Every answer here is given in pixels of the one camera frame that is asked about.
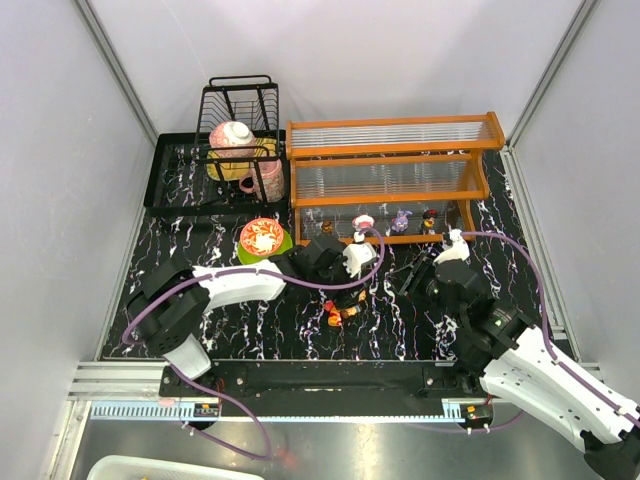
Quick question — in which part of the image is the pink floral bowl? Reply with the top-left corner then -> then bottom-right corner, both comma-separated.
209,121 -> 256,158

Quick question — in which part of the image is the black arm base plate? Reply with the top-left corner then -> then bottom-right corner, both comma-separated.
196,360 -> 491,399

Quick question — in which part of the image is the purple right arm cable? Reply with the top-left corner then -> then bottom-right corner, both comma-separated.
414,228 -> 640,434

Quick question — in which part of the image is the brown haired small toy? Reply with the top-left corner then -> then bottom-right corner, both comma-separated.
321,220 -> 334,236

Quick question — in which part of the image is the purple bunny toy figure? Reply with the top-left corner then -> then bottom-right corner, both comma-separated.
390,210 -> 413,236

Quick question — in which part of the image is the wooden tiered display shelf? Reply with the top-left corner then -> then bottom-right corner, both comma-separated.
286,112 -> 505,244

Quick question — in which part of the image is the orange patterned white bowl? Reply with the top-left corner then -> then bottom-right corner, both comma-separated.
240,218 -> 284,256

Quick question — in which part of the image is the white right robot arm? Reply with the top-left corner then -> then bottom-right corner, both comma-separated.
399,253 -> 639,479

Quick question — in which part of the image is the Snow White toy figure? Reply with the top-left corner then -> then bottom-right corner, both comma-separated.
420,209 -> 438,235

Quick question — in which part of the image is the black wire dish rack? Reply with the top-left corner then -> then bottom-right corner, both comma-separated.
195,74 -> 286,204

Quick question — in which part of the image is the black drain tray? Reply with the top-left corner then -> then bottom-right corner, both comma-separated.
143,133 -> 289,217

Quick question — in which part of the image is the pink floral mug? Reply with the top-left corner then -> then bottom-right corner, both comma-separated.
239,160 -> 285,203

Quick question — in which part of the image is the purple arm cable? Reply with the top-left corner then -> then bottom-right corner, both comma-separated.
122,224 -> 386,461
414,228 -> 640,434

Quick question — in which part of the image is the white plastic bin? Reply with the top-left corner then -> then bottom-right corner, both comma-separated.
87,455 -> 262,480

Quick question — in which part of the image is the lime green plate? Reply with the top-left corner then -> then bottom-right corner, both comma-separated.
237,230 -> 293,265

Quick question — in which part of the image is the yellow plate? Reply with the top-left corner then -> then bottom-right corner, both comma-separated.
205,138 -> 279,182

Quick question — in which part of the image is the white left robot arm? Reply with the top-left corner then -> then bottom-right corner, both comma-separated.
122,233 -> 380,380

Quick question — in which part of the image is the pink white lamb toy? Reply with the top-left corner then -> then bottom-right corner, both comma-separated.
352,214 -> 375,232

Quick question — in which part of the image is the yellow bear toy figure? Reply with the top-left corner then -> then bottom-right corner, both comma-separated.
328,309 -> 343,328

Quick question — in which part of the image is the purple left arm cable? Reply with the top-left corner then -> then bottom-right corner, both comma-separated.
122,224 -> 386,461

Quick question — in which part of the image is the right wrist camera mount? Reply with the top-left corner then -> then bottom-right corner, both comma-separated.
433,229 -> 470,265

